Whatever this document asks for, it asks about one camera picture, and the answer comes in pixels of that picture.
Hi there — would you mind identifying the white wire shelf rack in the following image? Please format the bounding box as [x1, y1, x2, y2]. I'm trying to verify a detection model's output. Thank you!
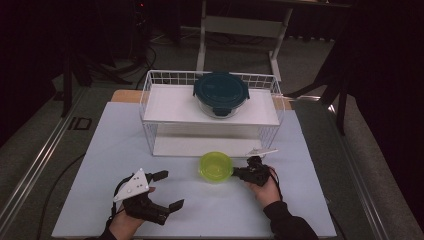
[139, 69, 286, 158]

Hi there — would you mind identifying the light blue table mat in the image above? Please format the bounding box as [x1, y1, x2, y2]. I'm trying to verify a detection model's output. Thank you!
[51, 101, 338, 239]

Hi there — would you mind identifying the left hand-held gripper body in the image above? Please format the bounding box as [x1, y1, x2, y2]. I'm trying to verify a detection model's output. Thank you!
[112, 168, 172, 226]

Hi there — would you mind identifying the black tripod stand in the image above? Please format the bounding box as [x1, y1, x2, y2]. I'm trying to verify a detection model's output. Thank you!
[59, 39, 134, 118]
[285, 29, 354, 136]

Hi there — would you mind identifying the person's left hand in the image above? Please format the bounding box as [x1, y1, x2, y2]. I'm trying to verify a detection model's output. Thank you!
[108, 186, 157, 240]

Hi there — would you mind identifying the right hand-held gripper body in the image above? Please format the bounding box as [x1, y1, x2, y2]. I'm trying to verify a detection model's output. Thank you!
[244, 148, 279, 188]

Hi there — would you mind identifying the person's right hand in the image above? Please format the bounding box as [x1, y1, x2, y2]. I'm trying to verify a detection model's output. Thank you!
[246, 165, 283, 209]

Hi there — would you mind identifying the green plastic container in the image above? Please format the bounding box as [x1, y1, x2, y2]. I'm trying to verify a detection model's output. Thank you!
[198, 151, 234, 184]

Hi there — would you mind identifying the glass container with dark-blue lid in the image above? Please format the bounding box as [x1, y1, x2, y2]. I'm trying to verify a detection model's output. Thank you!
[192, 71, 250, 119]

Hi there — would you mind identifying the white desk frame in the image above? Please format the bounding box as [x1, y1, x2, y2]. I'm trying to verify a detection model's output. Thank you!
[195, 0, 353, 83]

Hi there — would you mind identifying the black equipment tower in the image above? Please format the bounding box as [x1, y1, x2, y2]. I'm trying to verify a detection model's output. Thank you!
[131, 0, 152, 63]

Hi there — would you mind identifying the left hand-held gripper cable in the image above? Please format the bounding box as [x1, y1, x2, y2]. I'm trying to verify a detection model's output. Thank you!
[105, 174, 136, 231]

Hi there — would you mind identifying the metal floor rail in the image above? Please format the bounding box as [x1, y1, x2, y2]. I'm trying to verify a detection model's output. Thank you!
[0, 87, 88, 232]
[293, 95, 391, 240]

